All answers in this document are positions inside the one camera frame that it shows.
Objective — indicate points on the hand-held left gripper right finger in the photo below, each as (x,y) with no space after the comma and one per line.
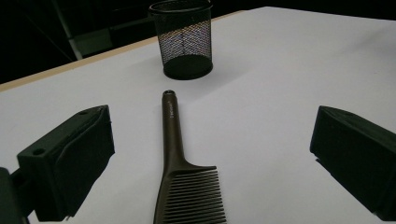
(358,155)

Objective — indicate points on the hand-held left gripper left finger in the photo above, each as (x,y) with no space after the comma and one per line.
(68,168)

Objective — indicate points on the dark brown comb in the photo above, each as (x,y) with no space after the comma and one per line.
(172,140)

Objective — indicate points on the black mesh pen holder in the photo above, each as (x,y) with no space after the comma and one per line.
(186,67)

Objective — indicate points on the white table sheet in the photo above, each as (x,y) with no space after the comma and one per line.
(264,93)

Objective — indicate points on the grey metal frame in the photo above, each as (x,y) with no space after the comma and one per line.
(93,42)

